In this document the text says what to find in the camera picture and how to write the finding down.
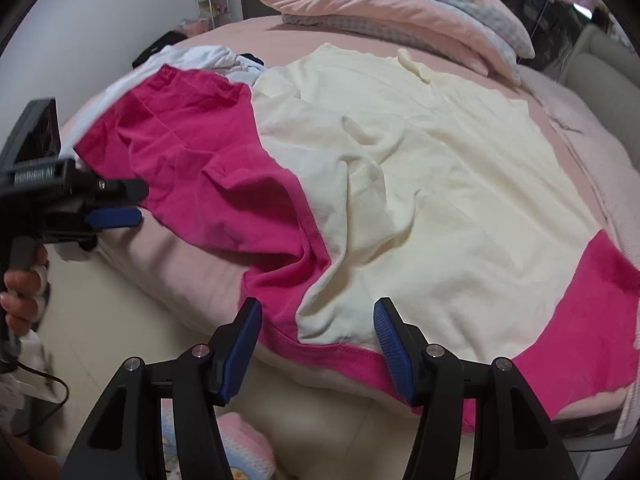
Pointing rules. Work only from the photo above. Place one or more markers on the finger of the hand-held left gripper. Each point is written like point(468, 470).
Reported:
point(115, 218)
point(120, 191)

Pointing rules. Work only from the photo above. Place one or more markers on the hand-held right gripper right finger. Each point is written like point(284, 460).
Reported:
point(395, 355)

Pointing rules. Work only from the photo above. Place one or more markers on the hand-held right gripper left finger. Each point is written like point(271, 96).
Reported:
point(240, 350)

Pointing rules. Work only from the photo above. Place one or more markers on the cream shirt with pink sleeves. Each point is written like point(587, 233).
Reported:
point(425, 185)

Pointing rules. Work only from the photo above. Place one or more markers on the white clothes pile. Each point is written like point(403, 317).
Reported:
point(200, 57)

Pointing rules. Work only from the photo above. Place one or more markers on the person's left hand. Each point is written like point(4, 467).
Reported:
point(20, 305)

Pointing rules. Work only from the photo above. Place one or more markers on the pink bed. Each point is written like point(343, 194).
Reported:
point(165, 260)

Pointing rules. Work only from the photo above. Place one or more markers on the black backpack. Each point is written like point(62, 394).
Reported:
point(160, 45)

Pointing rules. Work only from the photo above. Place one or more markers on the pink plastic bag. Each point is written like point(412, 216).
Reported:
point(192, 27)

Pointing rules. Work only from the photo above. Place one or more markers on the navy garment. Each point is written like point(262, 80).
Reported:
point(247, 56)

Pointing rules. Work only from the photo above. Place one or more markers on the folded pink quilt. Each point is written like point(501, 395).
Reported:
point(375, 15)

